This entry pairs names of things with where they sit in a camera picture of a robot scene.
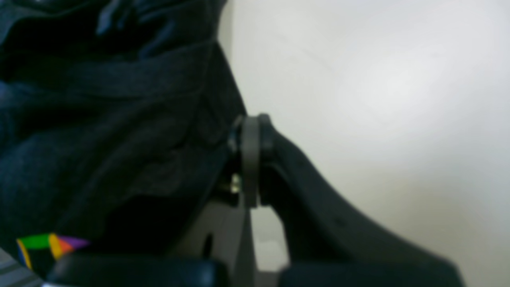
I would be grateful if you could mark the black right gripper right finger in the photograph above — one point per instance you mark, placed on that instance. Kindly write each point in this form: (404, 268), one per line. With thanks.
(330, 243)

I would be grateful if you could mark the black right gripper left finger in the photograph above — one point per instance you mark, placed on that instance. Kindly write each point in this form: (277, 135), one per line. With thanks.
(199, 236)

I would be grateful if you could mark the black T-shirt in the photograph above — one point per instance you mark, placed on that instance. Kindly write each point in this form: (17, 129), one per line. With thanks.
(104, 101)

